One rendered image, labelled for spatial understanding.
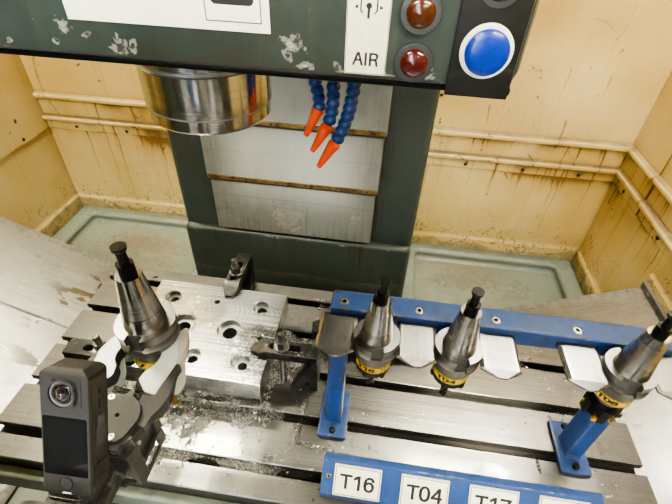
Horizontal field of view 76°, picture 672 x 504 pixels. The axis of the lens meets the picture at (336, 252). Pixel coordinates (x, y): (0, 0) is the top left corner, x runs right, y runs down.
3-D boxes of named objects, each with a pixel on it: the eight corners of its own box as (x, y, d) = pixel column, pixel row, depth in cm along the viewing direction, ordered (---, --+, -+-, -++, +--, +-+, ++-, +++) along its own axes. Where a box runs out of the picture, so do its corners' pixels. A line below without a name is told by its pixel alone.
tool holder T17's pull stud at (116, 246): (140, 269, 43) (130, 241, 41) (131, 280, 42) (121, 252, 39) (124, 267, 43) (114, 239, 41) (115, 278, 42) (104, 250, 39)
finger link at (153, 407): (158, 363, 47) (98, 433, 41) (154, 353, 46) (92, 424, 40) (194, 377, 46) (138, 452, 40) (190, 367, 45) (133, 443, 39)
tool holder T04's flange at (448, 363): (473, 339, 61) (477, 328, 60) (483, 376, 57) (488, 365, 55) (429, 337, 61) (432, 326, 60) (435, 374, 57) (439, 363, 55)
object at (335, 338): (352, 360, 57) (353, 356, 56) (313, 355, 57) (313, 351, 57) (357, 320, 62) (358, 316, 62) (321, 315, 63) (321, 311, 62)
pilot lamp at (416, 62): (426, 81, 31) (432, 49, 30) (396, 79, 31) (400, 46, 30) (426, 78, 31) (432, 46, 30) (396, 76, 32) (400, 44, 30)
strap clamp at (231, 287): (240, 325, 100) (232, 278, 90) (226, 323, 100) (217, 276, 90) (256, 285, 110) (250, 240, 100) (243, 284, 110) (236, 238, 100)
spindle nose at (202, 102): (275, 90, 64) (270, -2, 56) (269, 137, 52) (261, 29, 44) (165, 88, 63) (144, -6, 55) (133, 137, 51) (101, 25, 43)
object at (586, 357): (612, 395, 54) (615, 392, 54) (569, 389, 55) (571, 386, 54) (594, 350, 59) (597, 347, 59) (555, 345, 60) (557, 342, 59)
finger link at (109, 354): (123, 348, 54) (100, 417, 47) (108, 317, 50) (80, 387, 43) (149, 346, 54) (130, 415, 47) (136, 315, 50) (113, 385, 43)
